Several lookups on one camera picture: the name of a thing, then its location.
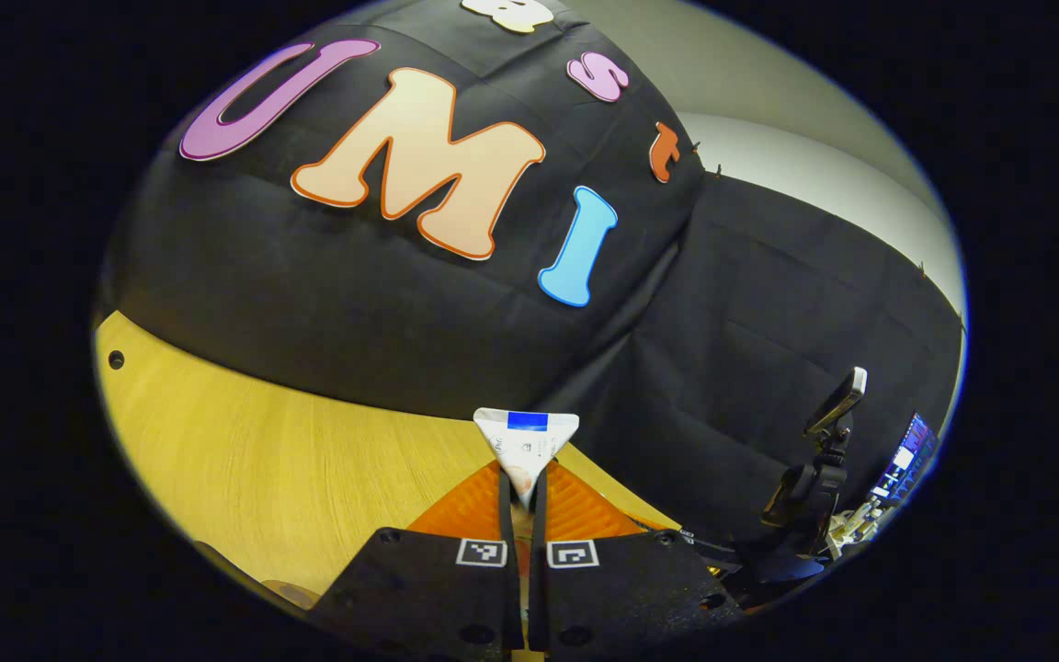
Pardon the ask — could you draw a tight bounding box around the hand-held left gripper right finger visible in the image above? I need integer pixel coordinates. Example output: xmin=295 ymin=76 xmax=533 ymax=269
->
xmin=528 ymin=460 xmax=749 ymax=656

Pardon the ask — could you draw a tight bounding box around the black backdrop cloth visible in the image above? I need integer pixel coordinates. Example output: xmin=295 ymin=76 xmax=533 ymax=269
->
xmin=97 ymin=0 xmax=964 ymax=589

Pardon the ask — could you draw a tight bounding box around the lit laptop screen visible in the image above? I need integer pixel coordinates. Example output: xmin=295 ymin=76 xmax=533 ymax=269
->
xmin=868 ymin=412 xmax=940 ymax=505

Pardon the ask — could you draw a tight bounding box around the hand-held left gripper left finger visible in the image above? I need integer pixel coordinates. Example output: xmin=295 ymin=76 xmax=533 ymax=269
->
xmin=307 ymin=460 xmax=527 ymax=659

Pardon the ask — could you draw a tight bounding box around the black phone stand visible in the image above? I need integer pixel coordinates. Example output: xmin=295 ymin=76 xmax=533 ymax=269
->
xmin=757 ymin=428 xmax=861 ymax=586

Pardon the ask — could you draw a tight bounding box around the mounted phone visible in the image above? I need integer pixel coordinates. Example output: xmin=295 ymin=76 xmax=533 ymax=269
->
xmin=803 ymin=366 xmax=869 ymax=439

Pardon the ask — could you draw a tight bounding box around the wooden desktop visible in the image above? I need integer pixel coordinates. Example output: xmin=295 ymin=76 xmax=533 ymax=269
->
xmin=93 ymin=311 xmax=683 ymax=610

